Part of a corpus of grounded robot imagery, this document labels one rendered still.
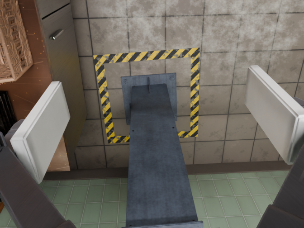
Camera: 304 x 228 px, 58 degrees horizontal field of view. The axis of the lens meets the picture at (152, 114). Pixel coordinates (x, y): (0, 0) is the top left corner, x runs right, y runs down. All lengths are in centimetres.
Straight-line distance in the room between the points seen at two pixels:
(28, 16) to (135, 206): 67
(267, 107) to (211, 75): 148
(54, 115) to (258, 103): 13
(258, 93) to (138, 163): 83
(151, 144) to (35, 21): 59
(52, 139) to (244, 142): 182
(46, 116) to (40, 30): 82
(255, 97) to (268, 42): 151
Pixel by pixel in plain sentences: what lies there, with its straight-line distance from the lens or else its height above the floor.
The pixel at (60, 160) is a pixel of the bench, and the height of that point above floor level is 58.
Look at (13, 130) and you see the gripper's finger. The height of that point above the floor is 136.
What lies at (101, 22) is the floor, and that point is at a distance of 153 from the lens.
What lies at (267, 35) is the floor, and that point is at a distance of 169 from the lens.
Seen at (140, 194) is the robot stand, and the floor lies 87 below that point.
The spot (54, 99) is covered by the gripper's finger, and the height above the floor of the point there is 133.
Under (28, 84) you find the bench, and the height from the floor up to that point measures 58.
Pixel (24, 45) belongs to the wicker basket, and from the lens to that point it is 98.
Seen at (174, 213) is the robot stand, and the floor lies 95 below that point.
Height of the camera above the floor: 149
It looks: 61 degrees down
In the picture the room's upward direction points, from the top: 175 degrees clockwise
